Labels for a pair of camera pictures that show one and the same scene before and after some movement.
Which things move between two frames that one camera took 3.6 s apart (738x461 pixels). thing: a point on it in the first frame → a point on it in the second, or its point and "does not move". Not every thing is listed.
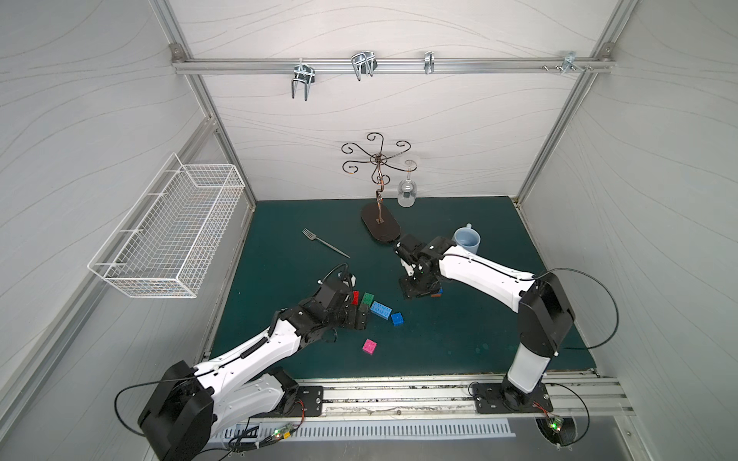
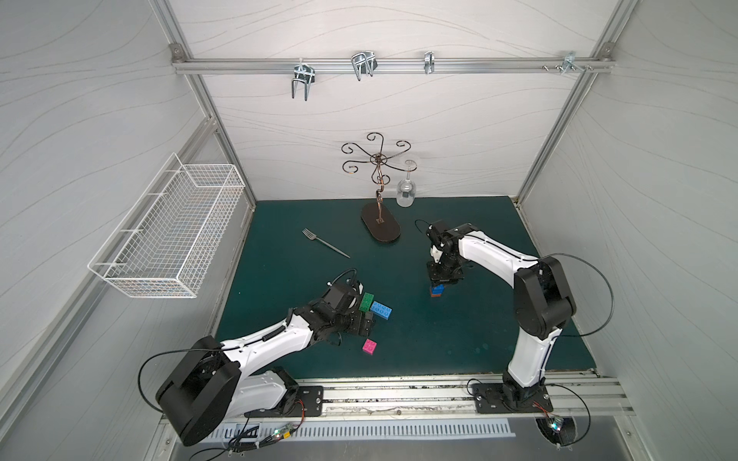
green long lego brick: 367,299 does not move
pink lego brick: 370,346 does not move
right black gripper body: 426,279 → 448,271
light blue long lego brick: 381,310 does not move
